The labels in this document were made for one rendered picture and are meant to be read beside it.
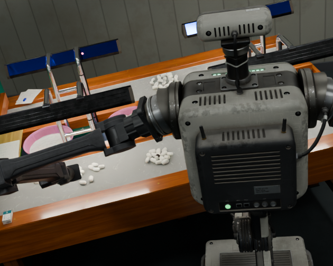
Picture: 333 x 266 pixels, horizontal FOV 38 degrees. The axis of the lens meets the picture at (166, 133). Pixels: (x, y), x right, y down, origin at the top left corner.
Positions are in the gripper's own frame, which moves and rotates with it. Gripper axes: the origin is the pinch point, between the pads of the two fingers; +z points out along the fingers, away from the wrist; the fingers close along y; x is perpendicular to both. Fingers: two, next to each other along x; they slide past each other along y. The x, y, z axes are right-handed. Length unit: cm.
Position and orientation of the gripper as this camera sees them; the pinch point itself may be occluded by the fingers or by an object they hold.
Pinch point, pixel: (71, 174)
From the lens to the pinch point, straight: 212.6
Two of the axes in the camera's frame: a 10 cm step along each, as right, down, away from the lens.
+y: -9.7, 2.3, -0.5
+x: 2.4, 9.7, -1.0
